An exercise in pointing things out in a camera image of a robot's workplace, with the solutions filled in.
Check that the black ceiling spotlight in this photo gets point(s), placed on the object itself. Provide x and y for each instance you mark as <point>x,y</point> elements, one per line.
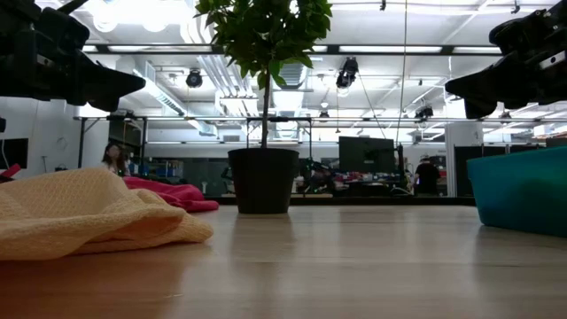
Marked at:
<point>347,73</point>
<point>424,113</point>
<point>194,78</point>

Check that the yellow waffle cloth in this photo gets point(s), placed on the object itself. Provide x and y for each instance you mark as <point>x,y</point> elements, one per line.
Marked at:
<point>66,212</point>

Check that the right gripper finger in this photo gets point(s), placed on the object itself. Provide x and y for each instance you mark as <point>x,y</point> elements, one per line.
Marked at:
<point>487,84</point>
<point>480,110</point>

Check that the person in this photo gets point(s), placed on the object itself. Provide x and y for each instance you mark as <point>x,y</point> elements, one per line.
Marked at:
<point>427,177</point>
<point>114,158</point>

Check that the black background robot arm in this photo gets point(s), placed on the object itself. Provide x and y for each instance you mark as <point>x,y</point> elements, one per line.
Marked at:
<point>316,175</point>

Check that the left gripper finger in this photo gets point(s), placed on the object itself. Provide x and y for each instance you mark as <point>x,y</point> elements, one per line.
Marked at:
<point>105,104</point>
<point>111,82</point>

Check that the black background rack frame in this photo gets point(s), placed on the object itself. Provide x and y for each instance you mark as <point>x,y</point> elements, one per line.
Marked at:
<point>81,142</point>

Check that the blue plastic tupperware container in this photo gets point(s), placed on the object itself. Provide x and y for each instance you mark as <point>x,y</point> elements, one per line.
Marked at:
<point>522,190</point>

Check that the black background monitor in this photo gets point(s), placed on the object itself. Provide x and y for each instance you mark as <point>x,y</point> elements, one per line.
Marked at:
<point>367,155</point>

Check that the red angled bar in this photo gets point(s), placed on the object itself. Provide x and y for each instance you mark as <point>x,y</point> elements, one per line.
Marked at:
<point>11,171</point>

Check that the dark wall screen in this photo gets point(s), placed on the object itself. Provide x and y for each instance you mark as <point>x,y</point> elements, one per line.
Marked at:
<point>15,153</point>

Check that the green potted plant black pot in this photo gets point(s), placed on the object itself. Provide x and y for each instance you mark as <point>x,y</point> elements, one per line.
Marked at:
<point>263,177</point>

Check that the red cloth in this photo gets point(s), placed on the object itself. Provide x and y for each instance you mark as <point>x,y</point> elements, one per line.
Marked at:
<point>186,197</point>

